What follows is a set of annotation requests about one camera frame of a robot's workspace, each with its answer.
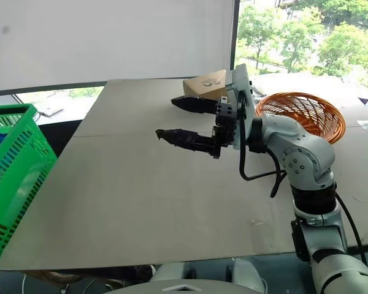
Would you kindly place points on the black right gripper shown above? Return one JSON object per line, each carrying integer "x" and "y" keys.
{"x": 226, "y": 122}

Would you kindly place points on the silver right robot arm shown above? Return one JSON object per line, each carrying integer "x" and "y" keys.
{"x": 309, "y": 147}

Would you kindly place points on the orange wicker basket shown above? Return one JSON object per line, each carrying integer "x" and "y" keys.
{"x": 306, "y": 107}

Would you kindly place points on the green plastic shopping basket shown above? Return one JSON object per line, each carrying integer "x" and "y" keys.
{"x": 18, "y": 171}

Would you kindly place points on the brown cardboard box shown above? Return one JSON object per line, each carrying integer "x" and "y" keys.
{"x": 199, "y": 87}

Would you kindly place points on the grey cardboard table sheet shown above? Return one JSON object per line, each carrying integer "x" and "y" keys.
{"x": 125, "y": 190}

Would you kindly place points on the white roller blind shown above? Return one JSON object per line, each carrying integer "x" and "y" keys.
{"x": 110, "y": 39}

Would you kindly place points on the silver flat device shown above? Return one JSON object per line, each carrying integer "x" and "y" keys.
{"x": 49, "y": 111}

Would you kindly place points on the grey robot torso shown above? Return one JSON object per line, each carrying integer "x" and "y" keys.
{"x": 178, "y": 275}

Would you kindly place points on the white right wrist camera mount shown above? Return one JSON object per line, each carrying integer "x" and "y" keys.
{"x": 244, "y": 88}

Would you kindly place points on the dark window frame post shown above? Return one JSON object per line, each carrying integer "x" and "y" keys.
{"x": 234, "y": 33}

